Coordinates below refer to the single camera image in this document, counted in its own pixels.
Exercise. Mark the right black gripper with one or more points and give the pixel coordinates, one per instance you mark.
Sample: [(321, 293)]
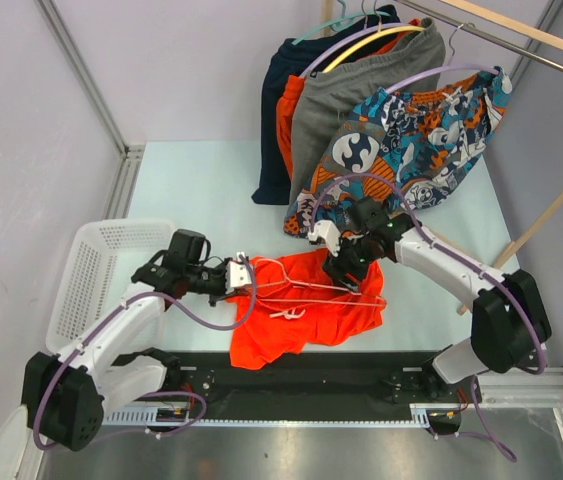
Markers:
[(337, 267)]

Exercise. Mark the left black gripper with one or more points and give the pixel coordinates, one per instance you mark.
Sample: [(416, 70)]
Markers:
[(222, 291)]

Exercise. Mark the pink wire hanger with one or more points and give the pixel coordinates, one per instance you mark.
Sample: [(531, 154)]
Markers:
[(318, 293)]

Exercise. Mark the bright orange shorts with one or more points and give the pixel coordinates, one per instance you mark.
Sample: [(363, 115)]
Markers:
[(274, 329)]

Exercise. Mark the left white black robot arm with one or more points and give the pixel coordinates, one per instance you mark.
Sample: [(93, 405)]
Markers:
[(69, 393)]

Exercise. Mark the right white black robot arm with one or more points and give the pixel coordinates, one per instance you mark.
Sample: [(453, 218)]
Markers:
[(509, 321)]

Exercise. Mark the patterned blue orange shorts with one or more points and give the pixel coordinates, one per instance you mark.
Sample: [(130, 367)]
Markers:
[(402, 149)]

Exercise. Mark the grey shorts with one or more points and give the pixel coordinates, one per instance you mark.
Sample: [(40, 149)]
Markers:
[(328, 98)]

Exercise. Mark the dark orange hanging shorts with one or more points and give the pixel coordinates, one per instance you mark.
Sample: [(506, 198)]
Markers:
[(288, 115)]

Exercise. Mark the navy blue shorts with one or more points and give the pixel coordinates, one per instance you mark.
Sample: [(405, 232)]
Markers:
[(292, 59)]

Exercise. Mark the purple hanger front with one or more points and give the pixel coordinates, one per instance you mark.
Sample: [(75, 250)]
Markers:
[(441, 75)]

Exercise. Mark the purple hanger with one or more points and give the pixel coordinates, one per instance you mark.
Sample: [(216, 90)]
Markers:
[(441, 75), (349, 39)]

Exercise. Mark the yellow hanger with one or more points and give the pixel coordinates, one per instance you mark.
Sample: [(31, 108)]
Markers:
[(362, 43)]

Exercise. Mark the purple hanger rear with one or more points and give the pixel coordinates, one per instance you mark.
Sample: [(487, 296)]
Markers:
[(349, 39)]

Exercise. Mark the teal hanger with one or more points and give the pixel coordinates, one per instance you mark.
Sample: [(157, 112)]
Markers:
[(335, 16)]

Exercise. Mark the white plastic laundry basket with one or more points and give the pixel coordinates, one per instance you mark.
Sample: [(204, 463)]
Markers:
[(103, 257)]

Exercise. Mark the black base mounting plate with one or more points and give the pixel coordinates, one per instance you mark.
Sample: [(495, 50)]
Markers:
[(320, 387)]

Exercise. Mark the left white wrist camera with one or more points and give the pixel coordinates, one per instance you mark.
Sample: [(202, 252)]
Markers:
[(237, 274)]

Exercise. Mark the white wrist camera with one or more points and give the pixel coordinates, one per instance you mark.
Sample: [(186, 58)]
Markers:
[(237, 274), (326, 233)]

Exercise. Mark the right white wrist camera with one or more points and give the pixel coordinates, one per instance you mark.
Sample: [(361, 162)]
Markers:
[(326, 233)]

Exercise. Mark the aluminium frame post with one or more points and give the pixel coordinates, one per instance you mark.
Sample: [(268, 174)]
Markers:
[(68, 46)]

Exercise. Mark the white slotted cable duct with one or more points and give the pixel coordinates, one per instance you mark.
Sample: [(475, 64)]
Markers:
[(153, 416)]

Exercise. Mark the metal clothes rail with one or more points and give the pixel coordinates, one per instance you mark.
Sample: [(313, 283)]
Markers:
[(471, 29)]

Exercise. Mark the wooden clothes rack frame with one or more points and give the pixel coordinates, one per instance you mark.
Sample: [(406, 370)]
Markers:
[(540, 37)]

